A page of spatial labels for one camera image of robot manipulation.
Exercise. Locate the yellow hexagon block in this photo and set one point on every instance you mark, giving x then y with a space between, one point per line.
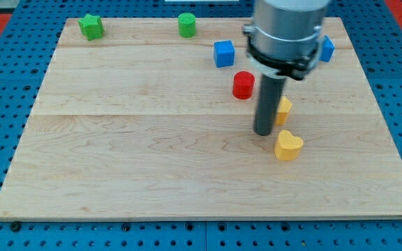
283 111

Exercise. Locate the blue block behind arm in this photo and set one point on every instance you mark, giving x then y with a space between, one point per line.
327 49

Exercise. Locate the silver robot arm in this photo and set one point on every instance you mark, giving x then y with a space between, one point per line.
283 37

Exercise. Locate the wooden board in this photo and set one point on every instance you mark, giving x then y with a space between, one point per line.
141 125

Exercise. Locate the red cylinder block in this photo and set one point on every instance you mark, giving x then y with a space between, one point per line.
243 83

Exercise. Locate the blue cube block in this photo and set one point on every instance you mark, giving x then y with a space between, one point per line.
224 53

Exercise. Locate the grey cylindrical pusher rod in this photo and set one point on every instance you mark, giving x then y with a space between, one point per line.
269 97

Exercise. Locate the yellow heart block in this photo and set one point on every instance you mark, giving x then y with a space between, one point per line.
288 146

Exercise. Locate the green cylinder block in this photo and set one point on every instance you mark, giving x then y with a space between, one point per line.
186 25

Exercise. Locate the green star block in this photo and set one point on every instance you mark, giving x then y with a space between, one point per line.
91 26

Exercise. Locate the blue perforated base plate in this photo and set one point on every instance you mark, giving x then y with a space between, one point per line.
26 47

